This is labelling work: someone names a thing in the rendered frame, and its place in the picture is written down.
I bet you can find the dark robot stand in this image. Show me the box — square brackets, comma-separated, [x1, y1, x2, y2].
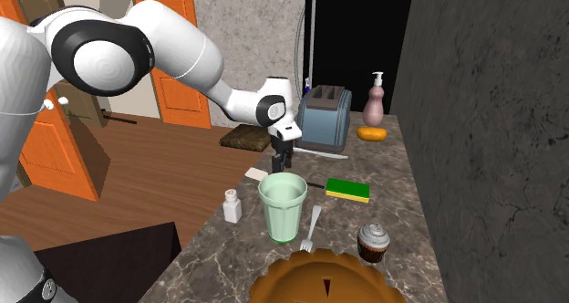
[33, 221, 183, 303]

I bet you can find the orange soap bar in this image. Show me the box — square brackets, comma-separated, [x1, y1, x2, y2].
[355, 125, 388, 143]

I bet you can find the green and yellow sponge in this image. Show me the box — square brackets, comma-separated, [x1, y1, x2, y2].
[325, 177, 371, 204]

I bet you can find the dark brown mat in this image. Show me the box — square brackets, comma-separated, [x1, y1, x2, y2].
[219, 123, 273, 153]

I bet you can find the pink soap dispenser bottle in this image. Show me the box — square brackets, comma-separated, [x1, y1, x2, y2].
[361, 71, 386, 128]

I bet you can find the orange panelled door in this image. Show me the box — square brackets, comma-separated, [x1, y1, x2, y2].
[129, 0, 212, 131]

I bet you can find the white salt shaker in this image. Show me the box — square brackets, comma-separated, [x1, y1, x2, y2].
[222, 188, 243, 225]

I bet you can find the brown panelled door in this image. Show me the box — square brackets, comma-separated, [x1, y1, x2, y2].
[8, 0, 109, 130]

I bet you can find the silver fork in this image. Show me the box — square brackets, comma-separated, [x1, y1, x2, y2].
[298, 204, 323, 254]

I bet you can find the blue grey toaster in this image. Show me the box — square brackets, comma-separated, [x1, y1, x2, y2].
[295, 84, 354, 155]

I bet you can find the white knife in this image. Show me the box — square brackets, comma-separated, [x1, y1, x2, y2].
[293, 145, 349, 161]

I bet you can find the white spatula with black handle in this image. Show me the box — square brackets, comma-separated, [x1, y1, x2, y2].
[243, 167, 328, 190]

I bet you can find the cupcake with white frosting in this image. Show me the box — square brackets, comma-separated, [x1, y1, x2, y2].
[357, 222, 391, 265]

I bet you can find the pale green ribbed cup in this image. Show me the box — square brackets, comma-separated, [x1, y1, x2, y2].
[257, 172, 309, 244]

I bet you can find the orange door with white knob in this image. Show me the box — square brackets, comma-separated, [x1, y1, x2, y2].
[0, 0, 113, 203]

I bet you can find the brown pie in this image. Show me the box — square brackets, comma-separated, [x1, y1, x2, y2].
[247, 246, 409, 303]

